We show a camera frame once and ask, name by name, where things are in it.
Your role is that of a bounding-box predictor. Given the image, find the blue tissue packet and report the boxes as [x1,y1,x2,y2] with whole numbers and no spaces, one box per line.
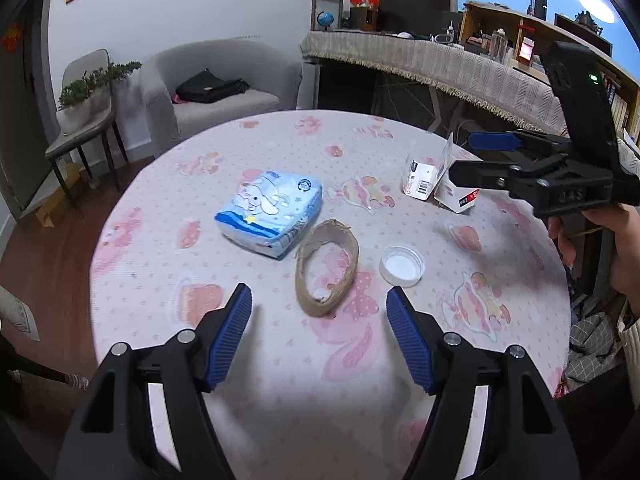
[214,170,323,260]

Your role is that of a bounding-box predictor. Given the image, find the grey armchair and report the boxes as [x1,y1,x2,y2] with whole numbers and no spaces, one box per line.
[139,39,303,158]

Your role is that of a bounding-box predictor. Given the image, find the grey door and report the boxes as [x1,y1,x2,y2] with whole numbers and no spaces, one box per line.
[0,0,51,221]

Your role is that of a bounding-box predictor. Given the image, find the potted green plant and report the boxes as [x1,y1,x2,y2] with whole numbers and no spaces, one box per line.
[56,80,111,136]
[90,61,143,93]

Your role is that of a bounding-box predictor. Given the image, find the red door decoration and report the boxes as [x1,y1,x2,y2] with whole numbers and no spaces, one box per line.
[1,22,23,53]

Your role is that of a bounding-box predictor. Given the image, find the wooden bookshelf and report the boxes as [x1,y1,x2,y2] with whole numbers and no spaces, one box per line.
[457,1,640,146]

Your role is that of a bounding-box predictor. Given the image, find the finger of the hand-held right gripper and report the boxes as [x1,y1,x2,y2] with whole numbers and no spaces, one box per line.
[448,152,568,191]
[467,129,576,158]

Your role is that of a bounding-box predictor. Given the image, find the round ceiling lamp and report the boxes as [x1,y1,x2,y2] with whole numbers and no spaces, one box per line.
[577,0,616,25]

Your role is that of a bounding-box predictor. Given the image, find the red white cardboard box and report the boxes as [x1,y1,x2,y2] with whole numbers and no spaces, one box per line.
[434,180,482,215]

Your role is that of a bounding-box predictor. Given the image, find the person's right hand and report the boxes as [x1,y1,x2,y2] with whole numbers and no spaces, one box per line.
[547,205,640,297]

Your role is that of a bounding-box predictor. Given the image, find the beige fringed desk cloth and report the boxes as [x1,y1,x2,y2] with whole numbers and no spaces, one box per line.
[300,30,640,171]

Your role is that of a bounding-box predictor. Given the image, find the red white card packaging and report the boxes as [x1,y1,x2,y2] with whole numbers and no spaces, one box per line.
[402,132,456,202]

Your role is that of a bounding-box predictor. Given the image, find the flat cardboard box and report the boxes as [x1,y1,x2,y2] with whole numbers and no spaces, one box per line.
[35,165,83,228]

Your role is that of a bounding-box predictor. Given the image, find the grey dining chair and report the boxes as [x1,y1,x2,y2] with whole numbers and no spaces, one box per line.
[45,49,130,211]

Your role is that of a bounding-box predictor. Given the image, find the grey-green side table cloth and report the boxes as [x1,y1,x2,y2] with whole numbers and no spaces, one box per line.
[0,285,41,343]

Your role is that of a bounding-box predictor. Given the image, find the black bag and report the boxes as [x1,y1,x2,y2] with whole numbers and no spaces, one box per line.
[175,69,250,103]

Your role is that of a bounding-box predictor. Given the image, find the picture frame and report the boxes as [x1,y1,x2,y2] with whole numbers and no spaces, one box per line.
[311,0,344,32]

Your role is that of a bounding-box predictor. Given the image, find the black monitor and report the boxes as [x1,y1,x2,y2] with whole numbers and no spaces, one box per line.
[377,0,452,36]

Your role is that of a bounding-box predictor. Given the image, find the white plastic lid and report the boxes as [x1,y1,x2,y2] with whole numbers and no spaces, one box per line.
[378,245,426,288]

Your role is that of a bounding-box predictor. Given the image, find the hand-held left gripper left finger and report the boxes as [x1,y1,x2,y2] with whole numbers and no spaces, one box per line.
[54,282,253,480]

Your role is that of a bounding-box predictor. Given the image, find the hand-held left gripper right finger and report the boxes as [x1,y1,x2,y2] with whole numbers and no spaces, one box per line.
[386,286,583,480]

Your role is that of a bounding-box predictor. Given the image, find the brown cardboard ring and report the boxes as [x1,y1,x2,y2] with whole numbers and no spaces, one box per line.
[294,218,360,318]

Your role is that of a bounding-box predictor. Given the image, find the brown wooden speaker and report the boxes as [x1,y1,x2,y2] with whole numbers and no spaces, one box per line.
[349,6,378,31]

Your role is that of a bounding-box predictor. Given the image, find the grey checked cloth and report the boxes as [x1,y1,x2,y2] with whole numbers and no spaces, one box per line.
[562,310,631,391]

